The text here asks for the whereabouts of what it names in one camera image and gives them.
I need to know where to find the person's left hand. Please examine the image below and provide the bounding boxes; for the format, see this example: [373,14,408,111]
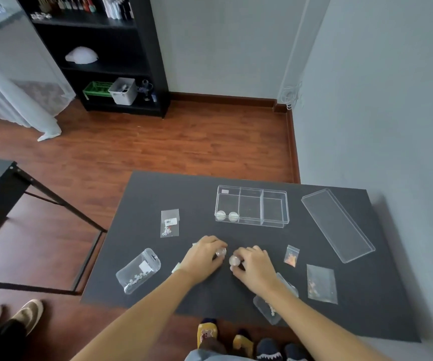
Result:
[179,235,228,286]

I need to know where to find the person's right hand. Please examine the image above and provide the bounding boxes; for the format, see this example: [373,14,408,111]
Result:
[230,245,278,298]

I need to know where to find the person's right forearm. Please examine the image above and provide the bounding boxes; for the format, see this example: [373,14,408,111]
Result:
[254,285,390,361]

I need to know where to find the person's left forearm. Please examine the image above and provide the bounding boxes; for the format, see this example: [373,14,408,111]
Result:
[71,269,202,361]

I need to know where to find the clear plastic package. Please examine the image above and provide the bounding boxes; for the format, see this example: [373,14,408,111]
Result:
[253,273,299,326]

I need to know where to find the tiny zip bag orange pieces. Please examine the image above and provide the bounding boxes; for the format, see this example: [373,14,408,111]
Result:
[284,244,300,267]

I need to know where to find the small labelled zip bag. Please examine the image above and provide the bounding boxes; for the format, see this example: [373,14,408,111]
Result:
[160,209,180,238]

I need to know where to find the clear compartment box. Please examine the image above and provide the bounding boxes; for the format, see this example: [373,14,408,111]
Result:
[214,185,289,228]

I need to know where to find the clear package with white label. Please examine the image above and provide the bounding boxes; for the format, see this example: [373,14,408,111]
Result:
[115,248,162,295]

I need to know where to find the large clear zip bag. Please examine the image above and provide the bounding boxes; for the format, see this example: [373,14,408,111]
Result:
[306,264,338,305]

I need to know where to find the dark blue shark slipper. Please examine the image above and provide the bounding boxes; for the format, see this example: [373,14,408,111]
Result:
[284,343,308,361]
[255,338,283,361]

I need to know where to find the clear box lid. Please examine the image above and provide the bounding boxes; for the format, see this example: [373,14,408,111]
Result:
[301,189,376,264]

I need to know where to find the small glass stand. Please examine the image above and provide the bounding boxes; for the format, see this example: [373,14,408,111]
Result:
[138,79,154,102]

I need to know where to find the white plastic bin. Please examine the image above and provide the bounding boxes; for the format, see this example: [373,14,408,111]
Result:
[108,77,138,106]

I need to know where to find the green plastic basket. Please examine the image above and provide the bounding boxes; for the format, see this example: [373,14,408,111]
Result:
[82,81,114,101]

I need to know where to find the black shelf unit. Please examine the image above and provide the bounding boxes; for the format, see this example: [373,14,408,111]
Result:
[15,0,171,119]

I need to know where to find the white dome shade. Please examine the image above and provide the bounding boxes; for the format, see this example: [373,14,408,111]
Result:
[65,46,99,65]

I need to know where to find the white sheer curtain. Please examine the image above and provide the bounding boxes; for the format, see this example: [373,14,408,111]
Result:
[0,52,76,142]

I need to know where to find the row of white bottles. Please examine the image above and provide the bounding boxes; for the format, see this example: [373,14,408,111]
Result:
[102,0,135,20]

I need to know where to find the row of coloured bottles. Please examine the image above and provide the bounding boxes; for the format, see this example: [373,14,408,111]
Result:
[37,0,97,14]

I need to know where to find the white wall cables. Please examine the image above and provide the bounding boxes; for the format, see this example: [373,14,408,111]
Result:
[278,0,333,110]

